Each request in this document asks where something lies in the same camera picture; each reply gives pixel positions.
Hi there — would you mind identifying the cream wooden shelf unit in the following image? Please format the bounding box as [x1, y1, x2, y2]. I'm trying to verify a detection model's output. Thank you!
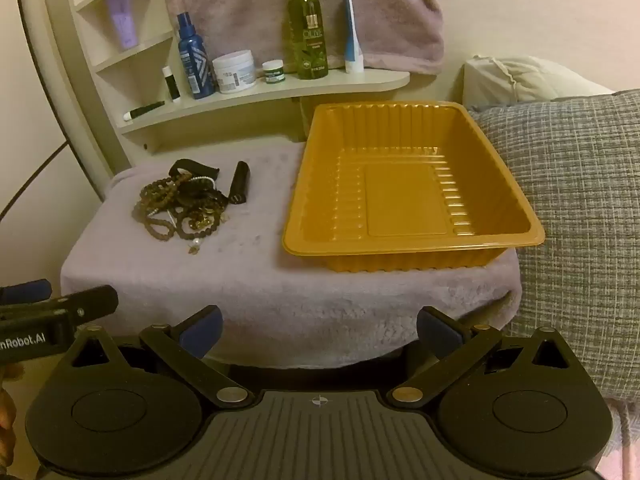
[40, 0, 411, 171]

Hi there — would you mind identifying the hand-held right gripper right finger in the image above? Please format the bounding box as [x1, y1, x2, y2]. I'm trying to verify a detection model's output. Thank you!
[387, 306, 581, 407]

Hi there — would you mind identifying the black lipstick tube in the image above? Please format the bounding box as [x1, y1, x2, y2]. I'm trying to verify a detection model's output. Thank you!
[227, 160, 251, 206]

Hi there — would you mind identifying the yellow plastic tray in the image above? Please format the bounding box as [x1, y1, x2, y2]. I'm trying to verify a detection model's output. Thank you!
[281, 101, 547, 273]

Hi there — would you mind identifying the green spray bottle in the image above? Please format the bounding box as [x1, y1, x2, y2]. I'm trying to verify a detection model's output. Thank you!
[286, 0, 330, 80]

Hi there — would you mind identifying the pink hanging towel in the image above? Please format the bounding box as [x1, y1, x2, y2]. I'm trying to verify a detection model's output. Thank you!
[159, 0, 445, 75]

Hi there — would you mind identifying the white cream jar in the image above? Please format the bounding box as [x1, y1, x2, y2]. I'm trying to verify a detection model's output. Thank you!
[212, 50, 258, 94]

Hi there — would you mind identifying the dark cable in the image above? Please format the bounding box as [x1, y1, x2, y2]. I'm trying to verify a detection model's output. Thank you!
[0, 141, 69, 222]

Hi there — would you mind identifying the cream pillow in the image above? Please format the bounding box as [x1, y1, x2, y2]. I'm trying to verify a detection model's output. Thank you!
[462, 55, 616, 108]

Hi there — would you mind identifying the grey checked pillow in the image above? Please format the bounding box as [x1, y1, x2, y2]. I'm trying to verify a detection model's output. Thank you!
[467, 89, 640, 401]

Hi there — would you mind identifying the pile of beaded jewelry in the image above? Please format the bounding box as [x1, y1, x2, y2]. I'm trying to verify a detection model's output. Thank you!
[131, 159, 233, 256]

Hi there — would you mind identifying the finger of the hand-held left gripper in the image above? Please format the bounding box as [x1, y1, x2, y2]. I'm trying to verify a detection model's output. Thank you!
[0, 285, 120, 322]
[0, 279, 52, 306]

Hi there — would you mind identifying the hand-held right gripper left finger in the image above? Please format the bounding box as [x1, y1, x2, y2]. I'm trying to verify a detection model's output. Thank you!
[62, 305, 253, 408]

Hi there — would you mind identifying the blue spray bottle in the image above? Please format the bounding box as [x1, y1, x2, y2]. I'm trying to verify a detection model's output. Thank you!
[176, 11, 217, 100]

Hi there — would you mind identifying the person's left hand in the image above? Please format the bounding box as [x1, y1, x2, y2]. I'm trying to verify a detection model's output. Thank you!
[0, 364, 25, 473]

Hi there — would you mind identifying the blue and white tube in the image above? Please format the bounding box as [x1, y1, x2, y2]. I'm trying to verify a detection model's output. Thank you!
[342, 0, 364, 74]

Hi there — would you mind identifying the purple lotion tube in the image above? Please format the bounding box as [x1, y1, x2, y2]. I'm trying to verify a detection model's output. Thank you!
[105, 0, 139, 51]

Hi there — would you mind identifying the pink bed sheet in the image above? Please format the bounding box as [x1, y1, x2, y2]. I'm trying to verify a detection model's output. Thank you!
[602, 395, 640, 480]

